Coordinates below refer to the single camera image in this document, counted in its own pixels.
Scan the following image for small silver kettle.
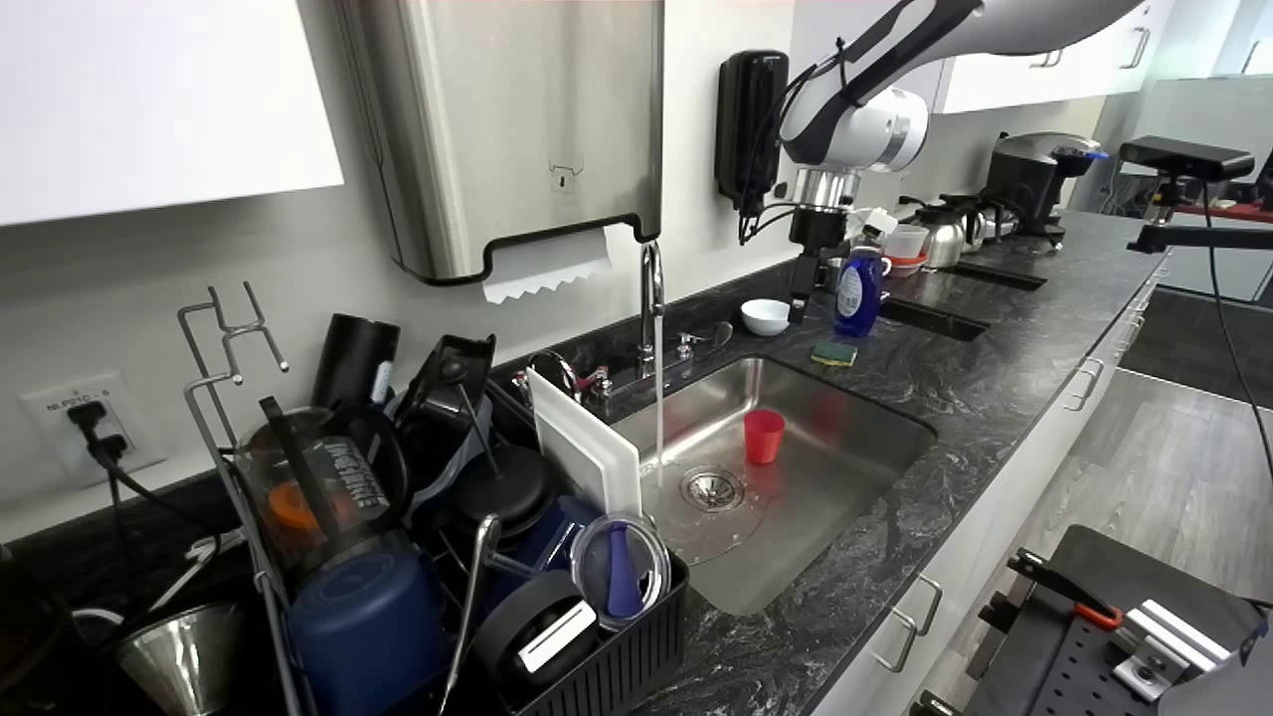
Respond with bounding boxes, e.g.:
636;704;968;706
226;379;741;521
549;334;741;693
920;220;972;274

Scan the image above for black dish rack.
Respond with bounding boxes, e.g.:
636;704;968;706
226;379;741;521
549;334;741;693
212;395;690;716

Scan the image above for stainless steel sink basin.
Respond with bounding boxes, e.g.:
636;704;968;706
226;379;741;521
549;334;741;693
607;352;942;620

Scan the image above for black coffee machine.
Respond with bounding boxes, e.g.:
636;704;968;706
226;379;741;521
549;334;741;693
987;127;1109;256

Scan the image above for orange handled clamp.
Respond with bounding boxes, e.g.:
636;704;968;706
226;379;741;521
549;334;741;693
1007;546;1128;635

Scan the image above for white paper towel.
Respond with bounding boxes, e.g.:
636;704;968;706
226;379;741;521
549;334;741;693
476;224;636;311

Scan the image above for white plastic tray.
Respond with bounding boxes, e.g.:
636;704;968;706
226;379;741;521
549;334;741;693
518;366;645;521

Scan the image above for white red container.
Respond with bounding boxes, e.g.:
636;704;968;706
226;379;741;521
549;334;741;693
881;224;932;282

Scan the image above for silver metal brackets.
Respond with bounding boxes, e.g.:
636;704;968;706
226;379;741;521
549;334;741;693
1109;595;1238;706

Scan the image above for black container white label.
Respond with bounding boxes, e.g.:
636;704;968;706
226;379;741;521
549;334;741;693
468;570;607;706

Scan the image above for black wall soap dispenser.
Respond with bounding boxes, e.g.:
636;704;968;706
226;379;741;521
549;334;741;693
712;47;790;220

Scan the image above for green sponge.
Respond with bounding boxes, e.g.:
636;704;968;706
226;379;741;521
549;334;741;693
806;336;868;374

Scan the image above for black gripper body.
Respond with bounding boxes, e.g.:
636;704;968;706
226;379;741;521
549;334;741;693
787;193;851;263

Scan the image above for blue plastic pitcher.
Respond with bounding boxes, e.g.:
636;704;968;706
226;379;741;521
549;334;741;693
283;531;452;716

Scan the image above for black plug with cable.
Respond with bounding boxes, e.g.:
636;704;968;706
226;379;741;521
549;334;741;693
62;395;176;513

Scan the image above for black round pot lid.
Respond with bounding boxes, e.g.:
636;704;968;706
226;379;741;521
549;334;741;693
449;442;549;531

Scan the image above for dark floor mat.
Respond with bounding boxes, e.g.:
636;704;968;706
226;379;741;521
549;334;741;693
1116;282;1273;415

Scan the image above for metal wire holder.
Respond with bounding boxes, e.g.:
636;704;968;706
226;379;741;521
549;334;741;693
176;278;294;452

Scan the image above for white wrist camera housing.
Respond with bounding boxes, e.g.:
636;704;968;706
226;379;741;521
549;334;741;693
848;198;904;248

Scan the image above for metal ladle handle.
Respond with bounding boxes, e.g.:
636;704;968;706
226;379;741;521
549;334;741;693
432;513;506;716

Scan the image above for clear round lid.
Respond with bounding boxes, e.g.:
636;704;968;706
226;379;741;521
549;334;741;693
567;513;668;631

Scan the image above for black rectangular lid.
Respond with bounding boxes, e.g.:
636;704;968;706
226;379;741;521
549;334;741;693
395;330;502;431
310;311;403;415

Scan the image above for chrome faucet handle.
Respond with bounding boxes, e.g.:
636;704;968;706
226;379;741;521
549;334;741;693
671;316;734;366
527;348;615;411

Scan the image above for chrome faucet spout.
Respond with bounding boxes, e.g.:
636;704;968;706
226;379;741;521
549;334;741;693
636;238;668;374

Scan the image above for metal funnel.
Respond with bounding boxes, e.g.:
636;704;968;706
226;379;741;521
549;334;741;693
116;599;248;716

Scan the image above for steel paper towel dispenser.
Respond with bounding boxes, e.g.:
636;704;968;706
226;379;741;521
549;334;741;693
347;0;668;286

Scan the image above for small white bowl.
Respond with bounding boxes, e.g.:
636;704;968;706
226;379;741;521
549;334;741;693
734;293;799;336

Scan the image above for metal drawer handle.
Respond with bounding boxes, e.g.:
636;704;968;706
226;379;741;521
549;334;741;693
869;571;948;676
1068;359;1109;415

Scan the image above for black robot cart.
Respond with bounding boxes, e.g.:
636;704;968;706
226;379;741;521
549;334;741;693
911;521;1273;716

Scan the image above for white wall outlet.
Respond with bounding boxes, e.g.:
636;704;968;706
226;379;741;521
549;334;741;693
14;370;135;488

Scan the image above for round metal sink drain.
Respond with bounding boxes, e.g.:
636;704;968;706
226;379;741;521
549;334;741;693
677;466;747;513

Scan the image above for black counter mat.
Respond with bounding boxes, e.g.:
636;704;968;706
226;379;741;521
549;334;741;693
880;293;989;347

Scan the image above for red plastic cup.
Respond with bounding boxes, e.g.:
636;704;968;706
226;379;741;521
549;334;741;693
741;407;787;470

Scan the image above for blender jar orange base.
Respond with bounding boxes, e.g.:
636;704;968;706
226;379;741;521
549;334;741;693
234;411;403;570

